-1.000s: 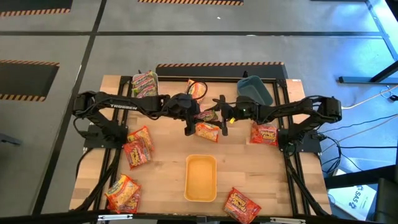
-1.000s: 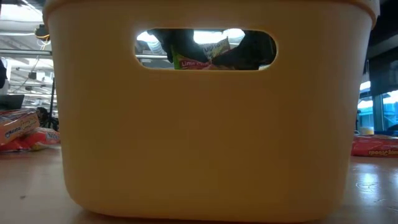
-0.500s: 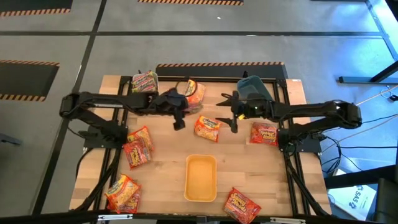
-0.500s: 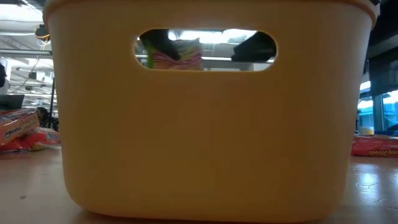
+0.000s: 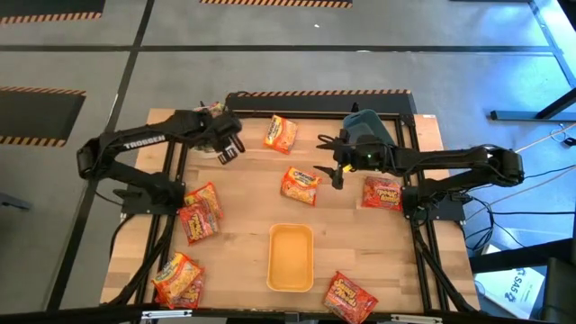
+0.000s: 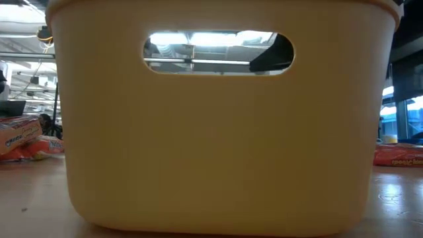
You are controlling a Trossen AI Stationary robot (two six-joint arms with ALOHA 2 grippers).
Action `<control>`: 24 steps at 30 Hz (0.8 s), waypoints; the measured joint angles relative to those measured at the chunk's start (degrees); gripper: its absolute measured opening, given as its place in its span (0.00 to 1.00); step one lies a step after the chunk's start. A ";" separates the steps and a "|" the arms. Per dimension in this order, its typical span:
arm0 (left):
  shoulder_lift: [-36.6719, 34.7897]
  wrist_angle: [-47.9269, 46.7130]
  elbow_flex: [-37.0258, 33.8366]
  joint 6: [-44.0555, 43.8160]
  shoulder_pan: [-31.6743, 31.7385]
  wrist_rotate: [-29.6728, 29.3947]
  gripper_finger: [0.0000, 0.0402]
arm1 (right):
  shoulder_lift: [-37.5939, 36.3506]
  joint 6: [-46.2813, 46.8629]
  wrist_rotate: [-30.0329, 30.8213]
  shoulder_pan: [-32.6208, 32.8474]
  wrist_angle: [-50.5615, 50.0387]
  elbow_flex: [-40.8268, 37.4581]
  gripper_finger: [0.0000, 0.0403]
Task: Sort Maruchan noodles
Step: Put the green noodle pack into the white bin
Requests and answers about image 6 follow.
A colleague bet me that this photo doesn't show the yellow plastic bin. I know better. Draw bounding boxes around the yellow plastic bin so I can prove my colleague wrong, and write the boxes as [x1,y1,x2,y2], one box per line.
[45,0,404,238]

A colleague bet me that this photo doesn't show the orange chicken ramen noodle pack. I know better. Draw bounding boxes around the orange chicken ramen noodle pack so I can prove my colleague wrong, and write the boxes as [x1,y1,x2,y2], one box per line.
[0,135,65,163]

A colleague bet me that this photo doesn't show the red Saucy Noodles pack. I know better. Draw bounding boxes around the red Saucy Noodles pack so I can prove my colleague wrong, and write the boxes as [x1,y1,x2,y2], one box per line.
[0,115,44,156]
[373,142,423,168]

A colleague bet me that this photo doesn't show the ceiling light tube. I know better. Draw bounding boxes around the ceiling light tube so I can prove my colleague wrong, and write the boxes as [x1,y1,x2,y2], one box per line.
[143,58,251,65]

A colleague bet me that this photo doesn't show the black tripod stand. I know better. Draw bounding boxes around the black tripod stand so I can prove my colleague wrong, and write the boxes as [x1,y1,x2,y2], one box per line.
[49,82,62,136]

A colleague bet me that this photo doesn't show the person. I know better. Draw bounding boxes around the person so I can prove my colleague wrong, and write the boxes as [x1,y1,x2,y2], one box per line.
[38,113,63,139]

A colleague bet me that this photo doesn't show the black ceiling-mounted device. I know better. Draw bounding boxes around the black ceiling-mounted device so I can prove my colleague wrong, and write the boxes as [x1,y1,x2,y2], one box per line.
[36,25,54,42]

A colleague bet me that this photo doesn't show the black monitor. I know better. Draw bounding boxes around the black monitor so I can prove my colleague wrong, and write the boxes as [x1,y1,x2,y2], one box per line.
[0,100,26,118]

